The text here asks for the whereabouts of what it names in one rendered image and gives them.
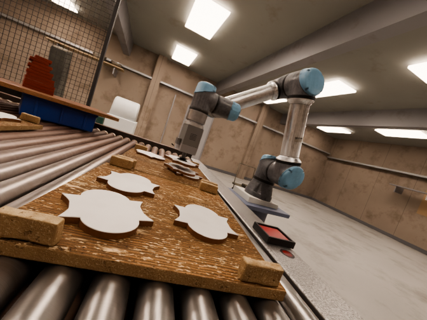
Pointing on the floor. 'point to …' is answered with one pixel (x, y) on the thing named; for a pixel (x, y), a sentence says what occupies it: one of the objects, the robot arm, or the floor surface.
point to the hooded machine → (121, 104)
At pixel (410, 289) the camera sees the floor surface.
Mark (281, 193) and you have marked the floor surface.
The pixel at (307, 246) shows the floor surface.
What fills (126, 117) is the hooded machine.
